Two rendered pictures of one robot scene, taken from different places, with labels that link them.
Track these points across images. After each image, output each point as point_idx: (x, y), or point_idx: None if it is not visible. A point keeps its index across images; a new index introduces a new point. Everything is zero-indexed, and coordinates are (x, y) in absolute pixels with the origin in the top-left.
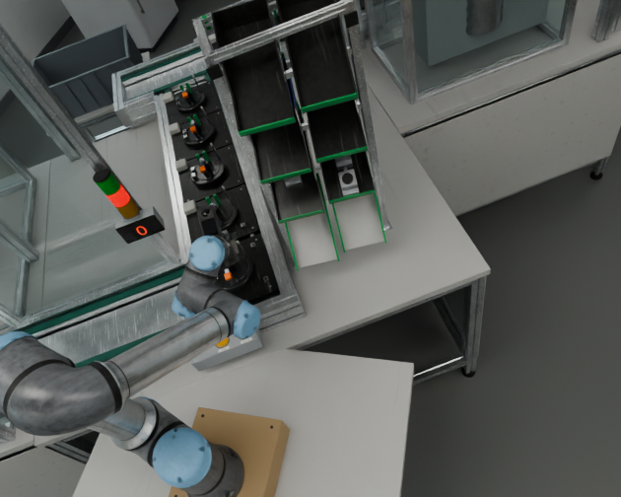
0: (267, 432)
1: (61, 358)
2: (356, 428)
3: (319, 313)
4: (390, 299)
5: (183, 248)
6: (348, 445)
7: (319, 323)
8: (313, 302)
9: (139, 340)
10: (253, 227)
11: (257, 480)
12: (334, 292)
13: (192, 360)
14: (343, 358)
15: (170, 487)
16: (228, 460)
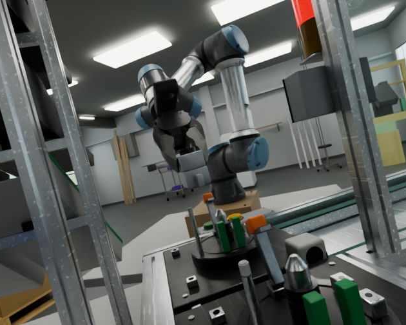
0: (194, 213)
1: (216, 53)
2: (144, 248)
3: (135, 298)
4: (44, 320)
5: (388, 269)
6: (152, 243)
7: (140, 289)
8: (137, 307)
9: (348, 203)
10: (188, 318)
11: (202, 204)
12: (103, 320)
13: (263, 207)
14: (131, 272)
15: (272, 209)
16: (211, 187)
